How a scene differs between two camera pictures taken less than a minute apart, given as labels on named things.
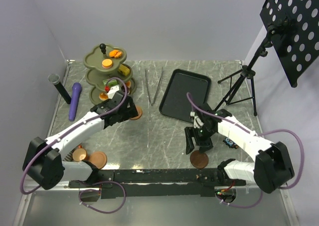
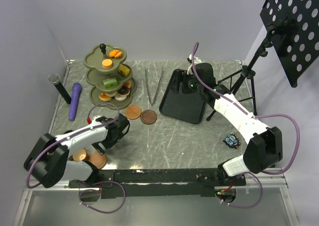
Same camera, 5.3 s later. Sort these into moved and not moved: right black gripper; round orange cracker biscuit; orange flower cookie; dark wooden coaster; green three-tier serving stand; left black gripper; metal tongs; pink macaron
Moved: left black gripper; dark wooden coaster; right black gripper
Not moved: green three-tier serving stand; pink macaron; round orange cracker biscuit; orange flower cookie; metal tongs
